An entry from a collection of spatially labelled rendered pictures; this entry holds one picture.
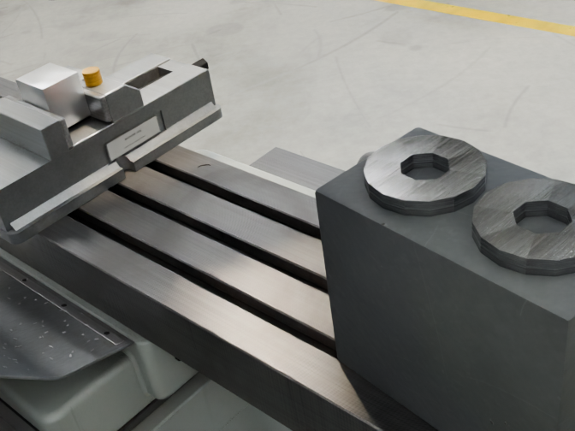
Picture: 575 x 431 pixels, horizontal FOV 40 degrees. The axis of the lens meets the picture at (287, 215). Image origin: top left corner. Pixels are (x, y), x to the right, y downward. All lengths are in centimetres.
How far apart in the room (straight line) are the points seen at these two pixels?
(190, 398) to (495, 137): 200
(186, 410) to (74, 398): 18
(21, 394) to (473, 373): 54
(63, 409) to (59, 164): 29
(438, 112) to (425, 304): 245
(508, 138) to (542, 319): 235
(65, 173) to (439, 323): 56
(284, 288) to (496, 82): 247
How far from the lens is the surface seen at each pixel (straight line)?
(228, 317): 78
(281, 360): 73
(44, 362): 88
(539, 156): 274
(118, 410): 97
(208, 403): 106
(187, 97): 109
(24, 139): 101
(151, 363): 93
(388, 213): 57
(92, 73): 102
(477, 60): 338
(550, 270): 51
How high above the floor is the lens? 147
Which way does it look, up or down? 36 degrees down
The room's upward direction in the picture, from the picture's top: 9 degrees counter-clockwise
